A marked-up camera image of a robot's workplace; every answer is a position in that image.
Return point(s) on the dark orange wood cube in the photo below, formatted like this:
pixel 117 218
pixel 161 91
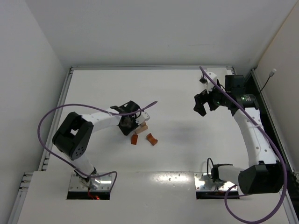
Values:
pixel 134 139

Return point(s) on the dark orange notched block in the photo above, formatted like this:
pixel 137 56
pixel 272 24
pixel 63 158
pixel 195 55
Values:
pixel 151 139

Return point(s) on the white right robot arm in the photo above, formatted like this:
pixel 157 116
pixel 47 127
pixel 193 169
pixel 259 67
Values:
pixel 264 173

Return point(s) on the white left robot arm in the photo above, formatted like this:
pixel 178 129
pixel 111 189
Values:
pixel 73 136

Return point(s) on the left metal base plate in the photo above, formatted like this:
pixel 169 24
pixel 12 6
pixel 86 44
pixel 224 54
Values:
pixel 98 184

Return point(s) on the metal base plate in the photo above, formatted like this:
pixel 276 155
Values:
pixel 98 184
pixel 203 184

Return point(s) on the light long wood plank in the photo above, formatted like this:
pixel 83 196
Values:
pixel 141 129

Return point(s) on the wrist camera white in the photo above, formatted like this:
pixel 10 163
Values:
pixel 206 82
pixel 144 116

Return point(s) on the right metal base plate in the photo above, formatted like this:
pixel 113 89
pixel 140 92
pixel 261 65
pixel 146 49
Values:
pixel 203 184

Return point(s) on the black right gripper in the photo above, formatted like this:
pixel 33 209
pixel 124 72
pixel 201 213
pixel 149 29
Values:
pixel 206 100

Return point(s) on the black wall cable white plug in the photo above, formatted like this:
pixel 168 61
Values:
pixel 271 74

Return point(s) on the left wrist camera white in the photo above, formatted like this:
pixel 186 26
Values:
pixel 144 116

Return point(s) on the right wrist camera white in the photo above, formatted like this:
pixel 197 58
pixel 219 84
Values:
pixel 206 82

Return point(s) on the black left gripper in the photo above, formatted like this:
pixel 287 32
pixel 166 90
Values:
pixel 129 126

